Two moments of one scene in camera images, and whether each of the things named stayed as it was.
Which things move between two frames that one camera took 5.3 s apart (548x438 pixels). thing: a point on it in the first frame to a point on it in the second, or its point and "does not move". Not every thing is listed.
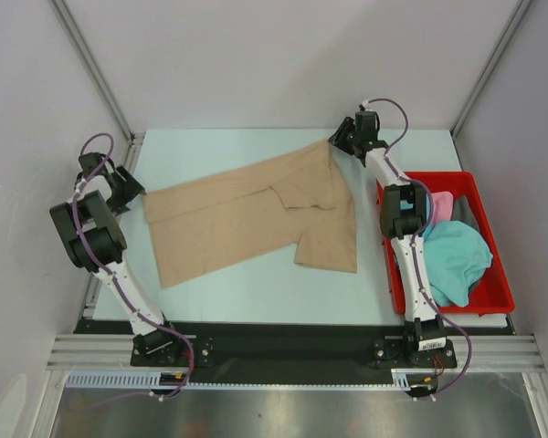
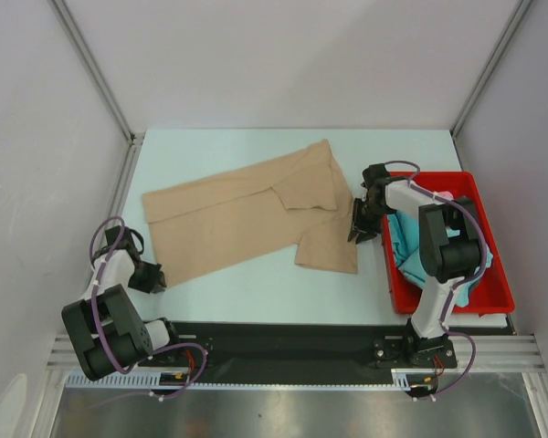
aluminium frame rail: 83,351 does not move
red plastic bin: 495,291 does not move
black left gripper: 132,189 to 151,285
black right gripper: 339,139 to 361,225
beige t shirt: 230,213 does not move
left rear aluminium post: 136,140 does not move
